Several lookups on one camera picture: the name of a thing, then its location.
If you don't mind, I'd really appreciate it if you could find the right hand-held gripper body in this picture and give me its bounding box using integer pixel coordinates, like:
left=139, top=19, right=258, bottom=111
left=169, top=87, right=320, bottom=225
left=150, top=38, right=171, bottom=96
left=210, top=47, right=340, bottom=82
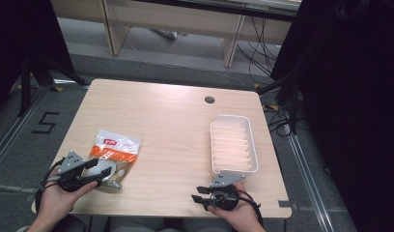
left=207, top=171, right=247, bottom=212

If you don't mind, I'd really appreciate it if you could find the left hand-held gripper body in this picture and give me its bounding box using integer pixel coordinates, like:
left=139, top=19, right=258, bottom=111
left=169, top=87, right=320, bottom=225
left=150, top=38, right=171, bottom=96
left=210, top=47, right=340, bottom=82
left=56, top=151, right=99, bottom=193

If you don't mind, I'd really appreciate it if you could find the orange and clear snack bag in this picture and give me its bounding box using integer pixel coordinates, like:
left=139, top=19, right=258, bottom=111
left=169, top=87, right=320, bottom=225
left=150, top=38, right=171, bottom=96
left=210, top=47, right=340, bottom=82
left=83, top=129, right=142, bottom=189

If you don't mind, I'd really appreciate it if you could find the white plastic basket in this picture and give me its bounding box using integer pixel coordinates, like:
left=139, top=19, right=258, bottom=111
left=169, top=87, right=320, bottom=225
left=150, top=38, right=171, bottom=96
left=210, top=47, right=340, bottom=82
left=210, top=114, right=260, bottom=176

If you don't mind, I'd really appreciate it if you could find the person's right hand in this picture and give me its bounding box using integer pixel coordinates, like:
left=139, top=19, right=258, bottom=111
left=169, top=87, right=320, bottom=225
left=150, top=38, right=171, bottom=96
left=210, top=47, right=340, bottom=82
left=207, top=182, right=262, bottom=232

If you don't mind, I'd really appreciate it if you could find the person's left hand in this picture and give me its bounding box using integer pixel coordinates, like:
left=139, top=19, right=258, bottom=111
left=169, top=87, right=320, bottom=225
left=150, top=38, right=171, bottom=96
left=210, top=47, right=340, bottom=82
left=38, top=168, right=99, bottom=225

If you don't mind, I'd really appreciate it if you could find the black metal stand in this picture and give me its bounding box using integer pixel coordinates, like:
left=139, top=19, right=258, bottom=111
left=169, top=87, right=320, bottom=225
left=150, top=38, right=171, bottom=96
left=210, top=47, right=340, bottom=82
left=256, top=57, right=307, bottom=135
left=17, top=53, right=90, bottom=117

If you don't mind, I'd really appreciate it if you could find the black curtain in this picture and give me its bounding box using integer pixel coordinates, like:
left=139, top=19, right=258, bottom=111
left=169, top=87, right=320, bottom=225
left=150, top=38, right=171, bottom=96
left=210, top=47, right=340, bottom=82
left=270, top=0, right=394, bottom=232
left=0, top=0, right=75, bottom=110

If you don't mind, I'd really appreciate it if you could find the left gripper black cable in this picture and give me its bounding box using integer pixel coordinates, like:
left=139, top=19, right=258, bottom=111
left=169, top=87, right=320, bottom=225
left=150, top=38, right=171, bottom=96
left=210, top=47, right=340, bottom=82
left=34, top=158, right=66, bottom=215

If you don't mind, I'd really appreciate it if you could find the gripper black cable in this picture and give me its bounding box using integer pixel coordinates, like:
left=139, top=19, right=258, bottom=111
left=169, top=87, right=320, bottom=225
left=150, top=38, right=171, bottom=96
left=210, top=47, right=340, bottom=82
left=237, top=189, right=265, bottom=227
left=34, top=158, right=66, bottom=215

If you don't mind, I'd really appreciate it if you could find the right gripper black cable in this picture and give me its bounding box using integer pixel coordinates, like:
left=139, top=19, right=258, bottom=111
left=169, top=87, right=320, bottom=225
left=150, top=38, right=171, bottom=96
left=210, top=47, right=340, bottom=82
left=237, top=189, right=265, bottom=227

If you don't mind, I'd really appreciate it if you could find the bundle of black floor cables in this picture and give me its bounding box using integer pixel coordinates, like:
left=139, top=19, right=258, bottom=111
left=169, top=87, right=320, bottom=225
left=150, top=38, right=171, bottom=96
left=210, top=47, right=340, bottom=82
left=236, top=15, right=295, bottom=138

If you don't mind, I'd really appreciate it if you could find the light wooden desk frame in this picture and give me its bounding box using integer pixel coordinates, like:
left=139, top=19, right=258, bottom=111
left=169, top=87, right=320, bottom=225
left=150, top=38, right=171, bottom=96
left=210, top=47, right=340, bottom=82
left=50, top=0, right=302, bottom=69

